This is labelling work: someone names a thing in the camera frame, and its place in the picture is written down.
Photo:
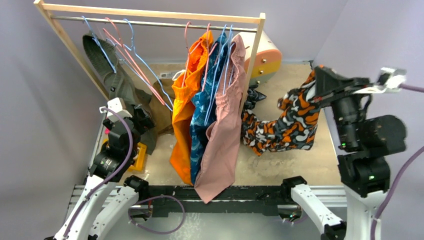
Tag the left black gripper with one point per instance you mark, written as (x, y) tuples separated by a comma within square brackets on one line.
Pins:
[(146, 123)]

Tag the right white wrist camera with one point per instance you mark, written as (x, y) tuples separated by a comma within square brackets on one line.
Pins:
[(389, 82)]

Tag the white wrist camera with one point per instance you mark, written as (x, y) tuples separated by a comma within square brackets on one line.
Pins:
[(118, 106), (389, 82)]

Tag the blue patterned shorts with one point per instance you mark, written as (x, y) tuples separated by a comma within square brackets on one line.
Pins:
[(201, 100)]

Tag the olive green shorts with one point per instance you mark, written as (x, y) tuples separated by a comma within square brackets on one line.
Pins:
[(118, 84)]

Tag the metal hanging rod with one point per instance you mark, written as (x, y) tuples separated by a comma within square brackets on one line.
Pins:
[(150, 24)]

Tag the pink wire hanger left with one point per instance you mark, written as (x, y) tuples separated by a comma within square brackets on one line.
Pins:
[(132, 63)]

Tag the camouflage orange black shorts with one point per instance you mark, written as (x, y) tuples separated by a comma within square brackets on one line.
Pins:
[(294, 129)]

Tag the pink shorts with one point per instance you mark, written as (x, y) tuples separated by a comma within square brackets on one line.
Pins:
[(218, 166)]

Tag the blue hanger holding pink shorts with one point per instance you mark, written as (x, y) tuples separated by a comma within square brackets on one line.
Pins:
[(227, 60)]

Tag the white orange yellow drawer cabinet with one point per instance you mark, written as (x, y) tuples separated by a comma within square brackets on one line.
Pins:
[(268, 57)]

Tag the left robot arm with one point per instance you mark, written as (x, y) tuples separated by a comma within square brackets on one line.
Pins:
[(92, 218)]

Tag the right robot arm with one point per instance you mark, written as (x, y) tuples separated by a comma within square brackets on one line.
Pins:
[(364, 171)]

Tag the yellow plastic bin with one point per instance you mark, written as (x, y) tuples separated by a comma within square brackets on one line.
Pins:
[(138, 160)]

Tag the blue wire hanger far left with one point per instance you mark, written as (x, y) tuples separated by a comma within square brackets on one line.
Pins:
[(96, 40)]

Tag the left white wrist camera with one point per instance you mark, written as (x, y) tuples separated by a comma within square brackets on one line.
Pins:
[(118, 106)]

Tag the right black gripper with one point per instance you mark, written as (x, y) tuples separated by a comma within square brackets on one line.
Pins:
[(340, 94)]

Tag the wooden clothes rack frame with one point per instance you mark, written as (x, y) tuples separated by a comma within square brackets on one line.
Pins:
[(46, 10)]

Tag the pink hanger holding orange shorts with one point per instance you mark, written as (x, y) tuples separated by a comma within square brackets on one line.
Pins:
[(190, 64)]

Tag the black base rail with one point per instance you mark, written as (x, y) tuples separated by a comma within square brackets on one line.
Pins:
[(245, 199)]

